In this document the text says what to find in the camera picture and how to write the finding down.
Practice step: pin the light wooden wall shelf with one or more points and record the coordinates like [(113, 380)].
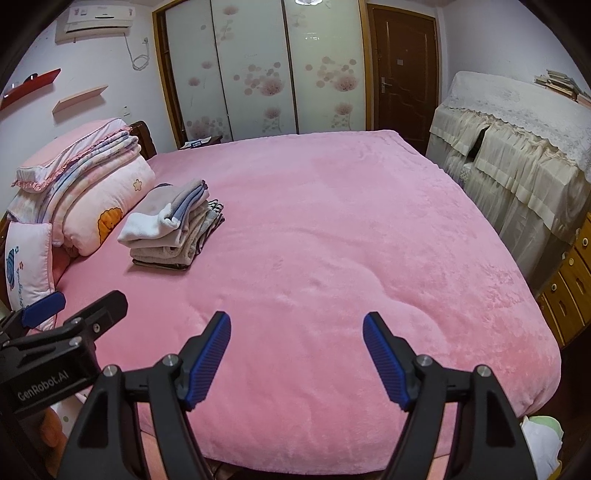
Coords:
[(81, 98)]

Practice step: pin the green and white cloth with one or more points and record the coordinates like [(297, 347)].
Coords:
[(542, 438)]

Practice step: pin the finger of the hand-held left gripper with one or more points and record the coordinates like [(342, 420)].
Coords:
[(44, 309), (104, 311)]

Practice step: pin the white lace cover cloth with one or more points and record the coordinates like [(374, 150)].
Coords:
[(517, 110)]

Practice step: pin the dotted patterned bed sheet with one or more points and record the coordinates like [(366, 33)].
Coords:
[(53, 424)]

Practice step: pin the nightstand with small things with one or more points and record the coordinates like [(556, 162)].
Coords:
[(199, 142)]

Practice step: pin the beige pleated furniture cover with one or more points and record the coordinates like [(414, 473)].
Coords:
[(508, 184)]

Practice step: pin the pile of books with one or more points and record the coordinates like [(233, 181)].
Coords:
[(561, 83)]

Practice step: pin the pink plush bed blanket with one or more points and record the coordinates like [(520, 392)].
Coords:
[(346, 230)]

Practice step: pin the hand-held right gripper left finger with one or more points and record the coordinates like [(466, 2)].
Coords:
[(207, 364)]

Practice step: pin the white air conditioner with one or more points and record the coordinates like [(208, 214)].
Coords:
[(94, 21)]

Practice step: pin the stack of folded clothes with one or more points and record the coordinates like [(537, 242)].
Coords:
[(184, 244)]

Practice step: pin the yellow wooden drawer cabinet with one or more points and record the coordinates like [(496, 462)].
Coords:
[(568, 290)]

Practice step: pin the striped colour-block knit sweater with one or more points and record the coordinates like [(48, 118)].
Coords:
[(157, 212)]

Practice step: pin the red wall shelf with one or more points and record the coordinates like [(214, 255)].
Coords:
[(30, 87)]

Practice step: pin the brown wooden door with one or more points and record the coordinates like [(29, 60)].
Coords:
[(406, 74)]

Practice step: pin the pink embroidered cushion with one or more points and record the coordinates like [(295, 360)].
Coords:
[(27, 267)]

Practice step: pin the stack of folded pink quilts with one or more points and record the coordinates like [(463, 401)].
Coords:
[(101, 161)]

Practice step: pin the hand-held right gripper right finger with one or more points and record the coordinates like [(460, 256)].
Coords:
[(385, 364)]

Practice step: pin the floral sliding-door wardrobe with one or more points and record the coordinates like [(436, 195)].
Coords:
[(268, 69)]

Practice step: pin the dark wooden headboard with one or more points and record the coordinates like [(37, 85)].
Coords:
[(145, 141)]

